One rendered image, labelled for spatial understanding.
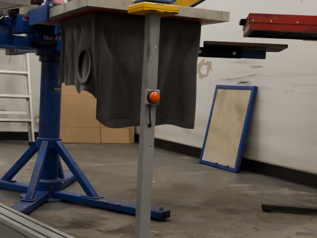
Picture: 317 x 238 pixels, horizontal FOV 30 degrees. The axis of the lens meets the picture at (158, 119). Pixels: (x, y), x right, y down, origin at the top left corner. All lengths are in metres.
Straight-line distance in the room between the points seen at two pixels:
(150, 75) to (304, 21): 1.48
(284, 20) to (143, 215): 1.62
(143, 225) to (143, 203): 0.07
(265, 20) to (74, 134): 4.04
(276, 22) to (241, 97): 2.01
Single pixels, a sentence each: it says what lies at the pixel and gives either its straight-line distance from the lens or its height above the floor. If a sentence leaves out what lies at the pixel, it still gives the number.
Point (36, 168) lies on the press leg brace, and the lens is 3.36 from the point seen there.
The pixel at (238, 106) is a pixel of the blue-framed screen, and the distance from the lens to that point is 5.20.
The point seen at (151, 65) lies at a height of 0.75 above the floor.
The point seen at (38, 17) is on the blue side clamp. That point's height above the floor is 0.96.
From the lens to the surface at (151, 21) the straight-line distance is 1.97.
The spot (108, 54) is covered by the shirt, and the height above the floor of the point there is 0.80.
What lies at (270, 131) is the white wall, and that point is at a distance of 4.94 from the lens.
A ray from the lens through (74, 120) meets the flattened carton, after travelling 6.93.
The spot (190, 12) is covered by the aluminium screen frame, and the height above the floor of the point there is 0.97.
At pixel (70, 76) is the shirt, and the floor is 0.71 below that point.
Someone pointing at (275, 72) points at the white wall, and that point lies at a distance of 4.92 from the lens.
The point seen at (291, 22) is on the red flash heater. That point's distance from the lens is 3.27.
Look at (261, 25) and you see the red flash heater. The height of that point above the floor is 1.04.
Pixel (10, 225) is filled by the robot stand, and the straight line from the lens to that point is 1.99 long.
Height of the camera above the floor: 0.68
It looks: 3 degrees down
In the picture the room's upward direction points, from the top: 3 degrees clockwise
